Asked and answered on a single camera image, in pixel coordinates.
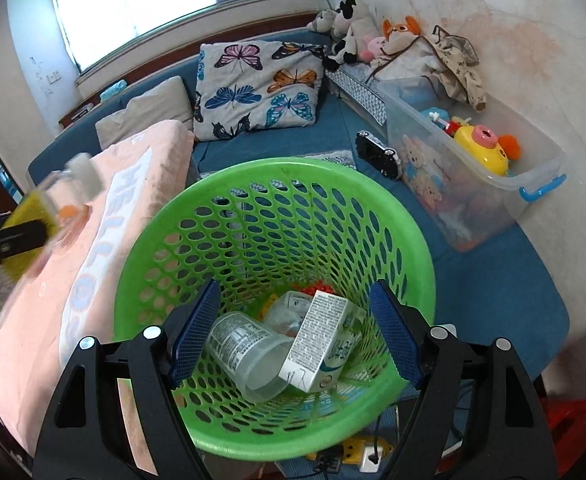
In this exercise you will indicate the grey patterned storage bag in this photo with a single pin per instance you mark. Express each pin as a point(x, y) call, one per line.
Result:
point(360, 92)

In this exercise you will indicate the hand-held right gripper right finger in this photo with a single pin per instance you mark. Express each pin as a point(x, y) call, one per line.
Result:
point(393, 330)

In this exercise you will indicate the beige patterned cloth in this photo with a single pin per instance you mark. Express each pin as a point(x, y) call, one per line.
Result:
point(460, 70)

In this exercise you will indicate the clear plastic storage box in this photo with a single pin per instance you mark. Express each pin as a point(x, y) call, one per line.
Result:
point(473, 200)

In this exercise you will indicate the blue sofa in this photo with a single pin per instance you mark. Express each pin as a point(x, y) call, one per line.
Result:
point(473, 285)

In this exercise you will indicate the white cloth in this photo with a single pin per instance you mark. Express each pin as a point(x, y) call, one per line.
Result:
point(408, 62)

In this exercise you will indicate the butterfly print pillow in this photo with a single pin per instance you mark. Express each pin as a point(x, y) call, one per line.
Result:
point(253, 90)

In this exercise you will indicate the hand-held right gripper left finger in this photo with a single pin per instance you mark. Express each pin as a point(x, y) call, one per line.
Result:
point(198, 330)

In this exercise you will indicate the red plastic stool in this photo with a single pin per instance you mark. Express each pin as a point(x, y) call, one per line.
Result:
point(568, 425)

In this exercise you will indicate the stack of books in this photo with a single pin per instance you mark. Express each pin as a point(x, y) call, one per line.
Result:
point(79, 112)

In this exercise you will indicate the green white milk carton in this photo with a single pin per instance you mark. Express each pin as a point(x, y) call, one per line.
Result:
point(318, 330)

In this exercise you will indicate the pink plush toy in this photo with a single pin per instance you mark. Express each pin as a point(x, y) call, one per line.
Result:
point(373, 49)

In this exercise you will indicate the grey plush toy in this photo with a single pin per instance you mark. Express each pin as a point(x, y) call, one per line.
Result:
point(322, 21)

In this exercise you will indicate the yellow plastic toy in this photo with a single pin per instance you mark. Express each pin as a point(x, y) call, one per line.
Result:
point(478, 150)

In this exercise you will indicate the black toy car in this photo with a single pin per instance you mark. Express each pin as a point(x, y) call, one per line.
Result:
point(378, 155)

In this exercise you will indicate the beige cushion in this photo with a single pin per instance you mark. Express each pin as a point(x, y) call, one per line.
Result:
point(160, 100)
point(118, 127)

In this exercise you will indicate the green plastic mesh basket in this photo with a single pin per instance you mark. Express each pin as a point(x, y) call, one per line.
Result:
point(273, 167)

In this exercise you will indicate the red woven ball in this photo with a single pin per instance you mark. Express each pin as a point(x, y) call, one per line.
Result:
point(313, 290)

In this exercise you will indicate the window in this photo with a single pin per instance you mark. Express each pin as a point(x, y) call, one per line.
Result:
point(163, 5)

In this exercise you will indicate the orange fox plush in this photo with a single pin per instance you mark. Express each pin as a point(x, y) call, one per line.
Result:
point(400, 35)

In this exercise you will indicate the white wall socket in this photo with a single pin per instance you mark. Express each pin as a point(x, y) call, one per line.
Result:
point(53, 78)

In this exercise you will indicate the yellow snack packet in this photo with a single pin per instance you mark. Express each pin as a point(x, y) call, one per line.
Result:
point(30, 210)

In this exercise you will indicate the pink flower blanket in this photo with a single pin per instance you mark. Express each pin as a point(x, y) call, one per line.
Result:
point(163, 140)

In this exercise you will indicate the black white cow plush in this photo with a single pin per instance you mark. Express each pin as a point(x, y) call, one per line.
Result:
point(353, 30)

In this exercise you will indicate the yellow power strip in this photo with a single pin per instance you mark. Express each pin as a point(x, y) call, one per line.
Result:
point(358, 452)

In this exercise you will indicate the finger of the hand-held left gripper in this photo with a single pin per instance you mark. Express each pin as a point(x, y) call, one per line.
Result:
point(18, 240)

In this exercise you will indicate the clear lidded plastic cup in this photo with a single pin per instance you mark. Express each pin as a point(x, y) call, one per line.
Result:
point(285, 310)

